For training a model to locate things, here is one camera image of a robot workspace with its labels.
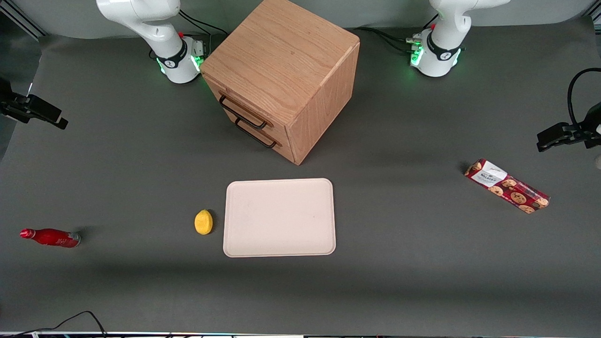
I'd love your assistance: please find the black metal drawer handle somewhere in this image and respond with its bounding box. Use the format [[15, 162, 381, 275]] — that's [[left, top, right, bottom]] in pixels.
[[219, 95, 274, 130], [234, 117, 282, 149]]

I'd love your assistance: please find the wooden drawer cabinet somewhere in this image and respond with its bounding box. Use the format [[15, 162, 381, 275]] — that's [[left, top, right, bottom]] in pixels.
[[200, 0, 361, 166]]

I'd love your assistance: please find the beige rectangular tray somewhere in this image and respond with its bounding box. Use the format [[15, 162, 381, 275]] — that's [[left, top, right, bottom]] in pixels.
[[223, 178, 337, 258]]

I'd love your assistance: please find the yellow lemon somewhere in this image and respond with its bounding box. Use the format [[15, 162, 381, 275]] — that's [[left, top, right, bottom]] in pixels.
[[194, 209, 214, 235]]

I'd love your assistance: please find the red cookie package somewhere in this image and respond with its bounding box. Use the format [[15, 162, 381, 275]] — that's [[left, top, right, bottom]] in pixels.
[[464, 159, 550, 214]]

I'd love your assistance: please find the red bottle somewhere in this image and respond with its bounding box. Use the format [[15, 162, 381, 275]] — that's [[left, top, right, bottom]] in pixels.
[[20, 228, 81, 248]]

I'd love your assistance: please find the black base cable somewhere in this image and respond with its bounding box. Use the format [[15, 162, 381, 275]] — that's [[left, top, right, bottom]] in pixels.
[[178, 10, 229, 53], [354, 27, 419, 53]]

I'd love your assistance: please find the black camera clamp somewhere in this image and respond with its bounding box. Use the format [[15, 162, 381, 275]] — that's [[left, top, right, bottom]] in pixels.
[[0, 77, 69, 130], [537, 101, 601, 153]]

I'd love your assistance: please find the black cable at table edge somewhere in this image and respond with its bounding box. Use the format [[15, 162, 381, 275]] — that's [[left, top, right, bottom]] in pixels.
[[0, 311, 108, 337]]

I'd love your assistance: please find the black clamp cable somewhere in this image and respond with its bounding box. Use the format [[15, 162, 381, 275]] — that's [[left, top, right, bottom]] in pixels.
[[567, 68, 601, 128]]

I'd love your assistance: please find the aluminium frame profile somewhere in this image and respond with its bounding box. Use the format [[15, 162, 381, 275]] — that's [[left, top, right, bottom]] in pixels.
[[0, 0, 47, 41]]

